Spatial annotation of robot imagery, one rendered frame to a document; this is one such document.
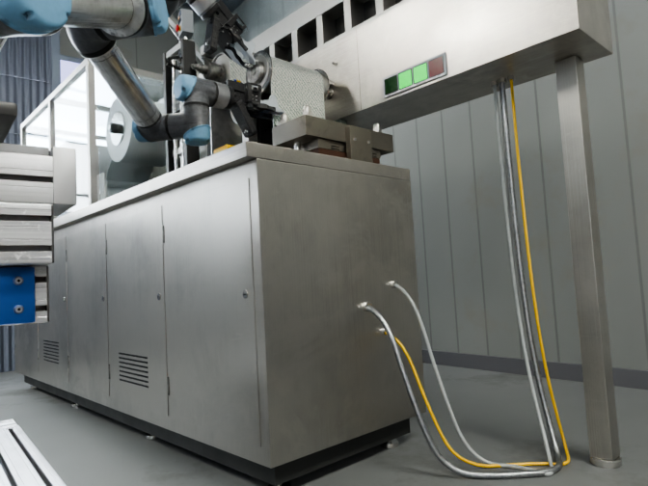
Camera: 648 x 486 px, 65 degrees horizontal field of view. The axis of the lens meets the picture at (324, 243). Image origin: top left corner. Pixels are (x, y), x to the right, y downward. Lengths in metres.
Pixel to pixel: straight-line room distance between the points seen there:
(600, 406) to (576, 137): 0.74
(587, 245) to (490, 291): 1.44
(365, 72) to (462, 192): 1.36
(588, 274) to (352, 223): 0.67
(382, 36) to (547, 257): 1.45
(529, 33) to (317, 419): 1.18
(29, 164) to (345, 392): 0.98
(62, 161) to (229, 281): 0.64
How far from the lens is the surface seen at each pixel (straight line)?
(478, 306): 3.03
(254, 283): 1.30
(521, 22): 1.61
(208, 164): 1.45
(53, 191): 0.89
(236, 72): 2.00
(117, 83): 1.44
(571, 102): 1.66
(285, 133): 1.60
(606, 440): 1.66
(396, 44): 1.85
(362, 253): 1.52
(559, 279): 2.77
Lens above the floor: 0.55
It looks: 4 degrees up
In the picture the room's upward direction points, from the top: 3 degrees counter-clockwise
